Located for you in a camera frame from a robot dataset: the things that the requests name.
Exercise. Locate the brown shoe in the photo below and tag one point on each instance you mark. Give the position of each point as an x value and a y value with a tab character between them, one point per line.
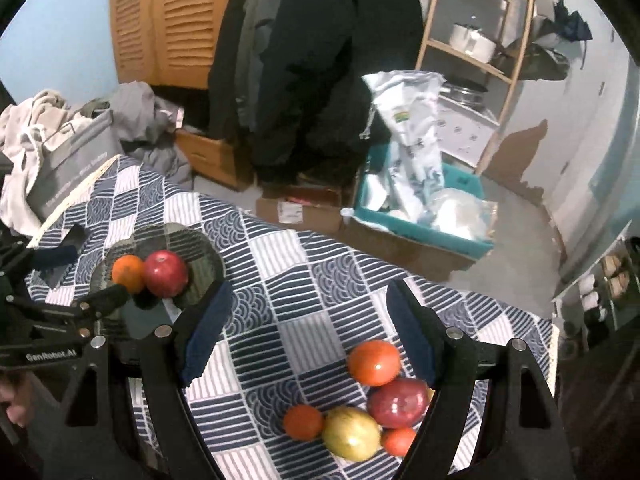
619	284
615	264

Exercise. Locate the large cardboard box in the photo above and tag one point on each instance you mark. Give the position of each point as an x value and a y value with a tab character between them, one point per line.
400	255

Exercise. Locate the wooden louvered cabinet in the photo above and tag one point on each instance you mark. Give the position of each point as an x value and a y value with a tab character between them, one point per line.
185	20

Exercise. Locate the white shoe rack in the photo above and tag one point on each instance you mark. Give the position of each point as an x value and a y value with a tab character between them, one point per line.
590	265

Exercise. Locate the red apple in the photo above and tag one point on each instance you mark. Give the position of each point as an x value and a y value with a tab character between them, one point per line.
397	404
166	273

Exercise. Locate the teal box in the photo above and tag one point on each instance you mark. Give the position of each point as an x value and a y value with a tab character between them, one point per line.
425	235

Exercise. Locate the small orange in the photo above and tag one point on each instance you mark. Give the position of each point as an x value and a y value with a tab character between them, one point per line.
397	441
302	422
126	271

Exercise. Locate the white patterned storage box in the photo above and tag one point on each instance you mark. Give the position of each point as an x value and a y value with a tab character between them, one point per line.
465	132

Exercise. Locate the black coat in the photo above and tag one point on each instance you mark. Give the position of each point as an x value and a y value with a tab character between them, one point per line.
320	60

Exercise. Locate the clear plastic bag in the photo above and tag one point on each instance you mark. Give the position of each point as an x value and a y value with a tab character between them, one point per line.
460	212

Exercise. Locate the blue white patterned tablecloth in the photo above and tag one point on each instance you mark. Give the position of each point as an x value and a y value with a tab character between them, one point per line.
310	270

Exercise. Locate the orange-red tomato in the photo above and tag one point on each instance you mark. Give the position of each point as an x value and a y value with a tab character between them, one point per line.
375	362

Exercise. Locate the metal pot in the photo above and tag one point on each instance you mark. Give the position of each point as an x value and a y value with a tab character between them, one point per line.
462	96

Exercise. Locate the white printed plastic bag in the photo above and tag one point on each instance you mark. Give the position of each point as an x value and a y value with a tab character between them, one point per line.
410	130

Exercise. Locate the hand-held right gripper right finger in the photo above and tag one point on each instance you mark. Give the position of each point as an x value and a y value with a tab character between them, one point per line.
410	330

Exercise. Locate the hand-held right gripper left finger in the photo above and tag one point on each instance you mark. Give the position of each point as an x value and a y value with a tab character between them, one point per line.
205	332

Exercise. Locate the small cardboard box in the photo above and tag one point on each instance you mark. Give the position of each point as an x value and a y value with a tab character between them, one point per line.
300	212

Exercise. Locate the person's left hand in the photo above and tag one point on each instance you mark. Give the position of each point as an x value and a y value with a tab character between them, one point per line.
15	410

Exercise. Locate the grey jacket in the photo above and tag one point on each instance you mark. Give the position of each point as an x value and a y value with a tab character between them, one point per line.
250	45

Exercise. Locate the wooden shelf rack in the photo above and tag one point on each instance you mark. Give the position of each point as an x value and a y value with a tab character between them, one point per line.
428	25

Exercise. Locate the beige cloth pile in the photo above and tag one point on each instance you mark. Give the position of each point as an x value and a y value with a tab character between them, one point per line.
25	125

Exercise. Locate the dark glass plate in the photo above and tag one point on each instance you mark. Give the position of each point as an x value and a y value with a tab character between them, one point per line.
200	255

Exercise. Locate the grey fabric bag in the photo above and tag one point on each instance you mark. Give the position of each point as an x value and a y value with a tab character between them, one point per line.
75	160

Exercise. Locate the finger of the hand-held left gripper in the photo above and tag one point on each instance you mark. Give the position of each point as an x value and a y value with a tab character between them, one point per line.
110	297
55	258

